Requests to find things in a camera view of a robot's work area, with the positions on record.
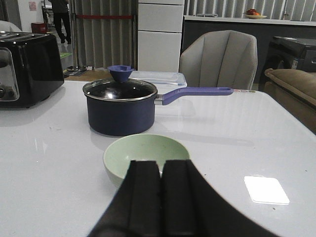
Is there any green bowl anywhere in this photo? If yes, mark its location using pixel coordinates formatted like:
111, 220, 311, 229
103, 133, 190, 187

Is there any fruit plate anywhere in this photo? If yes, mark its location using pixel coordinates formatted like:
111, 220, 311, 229
243, 8, 267, 19

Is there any person in dark clothes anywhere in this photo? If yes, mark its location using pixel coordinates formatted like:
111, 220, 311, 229
49, 0, 72, 44

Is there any black appliance right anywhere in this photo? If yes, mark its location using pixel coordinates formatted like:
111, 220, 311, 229
259, 36, 316, 84

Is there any red bin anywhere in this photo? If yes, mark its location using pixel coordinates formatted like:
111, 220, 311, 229
31, 22, 47, 34

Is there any dark blue saucepan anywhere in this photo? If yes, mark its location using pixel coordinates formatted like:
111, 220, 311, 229
82, 78, 235, 137

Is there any clear plastic storage box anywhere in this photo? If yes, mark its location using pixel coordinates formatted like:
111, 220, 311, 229
129, 71, 187, 87

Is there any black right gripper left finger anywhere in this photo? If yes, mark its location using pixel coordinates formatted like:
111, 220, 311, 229
88, 160, 160, 237

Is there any glass pot lid blue knob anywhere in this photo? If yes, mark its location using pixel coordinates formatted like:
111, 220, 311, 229
82, 65, 158, 102

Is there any grey upholstered chair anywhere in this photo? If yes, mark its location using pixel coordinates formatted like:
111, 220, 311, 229
179, 30, 258, 90

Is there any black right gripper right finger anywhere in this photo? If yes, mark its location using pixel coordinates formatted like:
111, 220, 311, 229
162, 159, 275, 237

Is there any white drawer cabinet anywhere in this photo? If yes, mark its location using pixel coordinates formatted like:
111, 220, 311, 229
137, 0, 185, 72

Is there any black chrome toaster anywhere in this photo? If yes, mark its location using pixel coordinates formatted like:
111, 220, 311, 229
0, 31, 64, 108

